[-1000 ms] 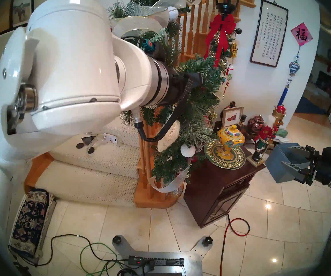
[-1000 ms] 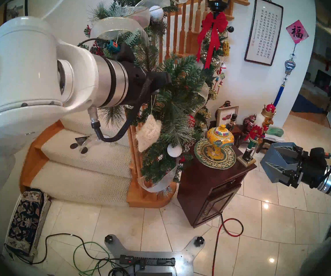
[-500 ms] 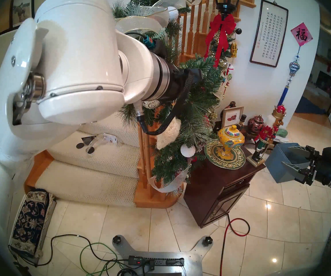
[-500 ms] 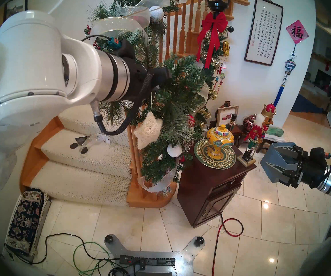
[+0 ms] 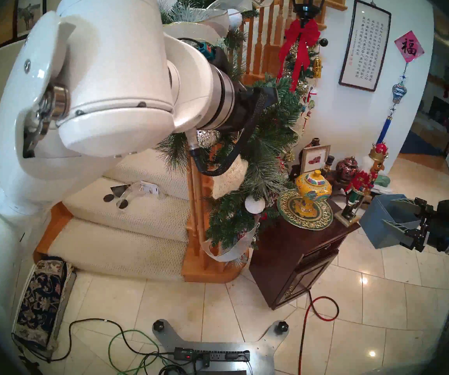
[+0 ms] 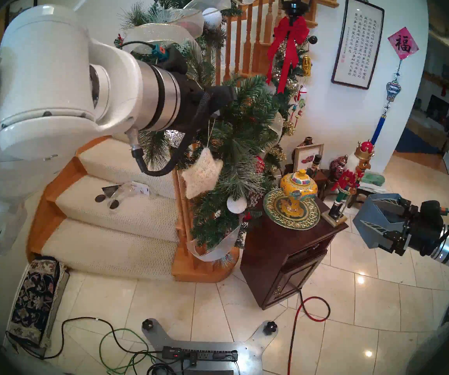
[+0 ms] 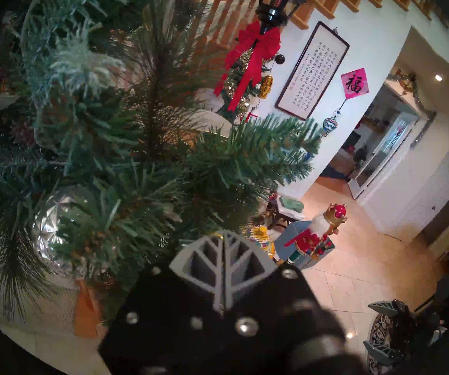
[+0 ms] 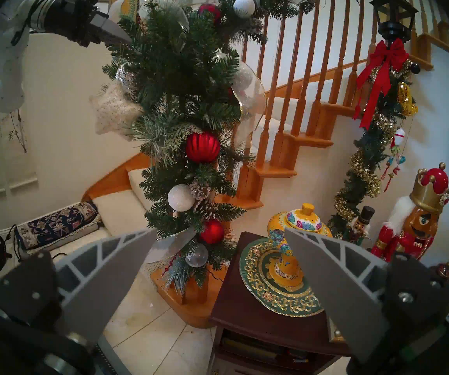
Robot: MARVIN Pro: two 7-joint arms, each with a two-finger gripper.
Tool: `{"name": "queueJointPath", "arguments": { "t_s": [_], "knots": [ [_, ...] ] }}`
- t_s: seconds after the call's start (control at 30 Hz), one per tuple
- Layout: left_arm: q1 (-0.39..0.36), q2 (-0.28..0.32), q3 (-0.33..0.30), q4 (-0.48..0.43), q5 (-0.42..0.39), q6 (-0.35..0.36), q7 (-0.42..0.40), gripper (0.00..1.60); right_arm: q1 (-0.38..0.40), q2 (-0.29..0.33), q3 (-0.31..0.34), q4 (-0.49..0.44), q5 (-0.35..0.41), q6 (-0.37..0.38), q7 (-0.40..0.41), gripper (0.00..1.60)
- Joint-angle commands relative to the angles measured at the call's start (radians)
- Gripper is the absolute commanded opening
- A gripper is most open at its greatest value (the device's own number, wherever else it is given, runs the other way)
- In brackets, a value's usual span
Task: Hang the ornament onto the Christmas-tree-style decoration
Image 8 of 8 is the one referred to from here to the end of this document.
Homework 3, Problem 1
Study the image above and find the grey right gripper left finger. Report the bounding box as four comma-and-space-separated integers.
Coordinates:
0, 228, 158, 347

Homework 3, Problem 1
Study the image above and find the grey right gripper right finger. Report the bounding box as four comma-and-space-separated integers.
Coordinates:
284, 228, 449, 365

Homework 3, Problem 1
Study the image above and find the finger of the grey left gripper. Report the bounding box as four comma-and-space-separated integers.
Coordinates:
91, 13, 133, 46

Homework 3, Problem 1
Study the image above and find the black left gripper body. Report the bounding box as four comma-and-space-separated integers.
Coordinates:
47, 0, 101, 47

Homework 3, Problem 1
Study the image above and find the white glitter star ornament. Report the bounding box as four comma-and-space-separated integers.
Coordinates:
90, 81, 145, 140

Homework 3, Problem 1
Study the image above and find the silver faceted ball ornament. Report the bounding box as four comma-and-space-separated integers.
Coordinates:
116, 64, 137, 93

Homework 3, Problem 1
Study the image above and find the dark red ball ornament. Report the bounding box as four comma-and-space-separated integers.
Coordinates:
198, 4, 222, 23

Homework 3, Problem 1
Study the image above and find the large white ball ornament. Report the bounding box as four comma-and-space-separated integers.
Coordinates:
233, 0, 256, 18

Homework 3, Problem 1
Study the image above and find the red ribbed ball ornament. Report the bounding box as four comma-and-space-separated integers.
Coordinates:
185, 132, 221, 164

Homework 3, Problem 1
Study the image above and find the red white hanging ornament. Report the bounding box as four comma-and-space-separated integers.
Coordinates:
381, 127, 406, 193

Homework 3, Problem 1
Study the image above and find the gold bell ornament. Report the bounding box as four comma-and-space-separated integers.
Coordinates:
397, 81, 419, 116

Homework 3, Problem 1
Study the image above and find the small black hat nutcracker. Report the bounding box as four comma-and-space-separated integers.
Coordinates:
347, 205, 376, 246

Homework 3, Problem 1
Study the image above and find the dark floral patterned rug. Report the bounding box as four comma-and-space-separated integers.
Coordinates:
14, 202, 102, 254

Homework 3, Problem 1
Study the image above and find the green pine garland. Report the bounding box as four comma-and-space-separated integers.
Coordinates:
101, 0, 268, 296

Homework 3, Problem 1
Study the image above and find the yellow porcelain lidded jar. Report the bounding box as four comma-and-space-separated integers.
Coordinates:
267, 203, 333, 288

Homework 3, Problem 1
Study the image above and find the green gold decorative plate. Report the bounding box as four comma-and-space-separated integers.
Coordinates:
239, 237, 324, 318

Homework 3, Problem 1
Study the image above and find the dark wood cabinet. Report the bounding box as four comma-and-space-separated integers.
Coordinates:
208, 232, 352, 375

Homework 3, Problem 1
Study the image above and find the tall nutcracker soldier figure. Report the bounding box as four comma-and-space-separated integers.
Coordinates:
371, 162, 449, 261

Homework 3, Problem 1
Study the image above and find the dark red cloisonne jar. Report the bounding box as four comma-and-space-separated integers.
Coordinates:
429, 261, 449, 285

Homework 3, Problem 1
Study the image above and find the green gold tinsel garland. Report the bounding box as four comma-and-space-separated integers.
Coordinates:
328, 60, 420, 238

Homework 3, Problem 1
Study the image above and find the small white glitter ball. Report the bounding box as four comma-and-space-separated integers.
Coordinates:
168, 184, 196, 213

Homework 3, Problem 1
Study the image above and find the small red shiny ball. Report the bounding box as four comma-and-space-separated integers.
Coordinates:
200, 220, 226, 245

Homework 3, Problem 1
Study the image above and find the frosted pine cone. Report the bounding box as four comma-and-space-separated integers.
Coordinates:
195, 200, 217, 220
190, 182, 211, 201

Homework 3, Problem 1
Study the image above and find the red velvet bow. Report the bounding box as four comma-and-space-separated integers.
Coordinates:
355, 38, 409, 129

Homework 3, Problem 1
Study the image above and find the black lantern lamp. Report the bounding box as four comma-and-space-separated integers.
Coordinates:
370, 0, 419, 43

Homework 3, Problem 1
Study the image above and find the black left wrist loop cable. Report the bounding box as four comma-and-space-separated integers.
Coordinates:
11, 0, 59, 46

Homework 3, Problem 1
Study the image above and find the bamboo ink wall scroll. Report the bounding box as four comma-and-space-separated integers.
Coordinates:
0, 105, 39, 197

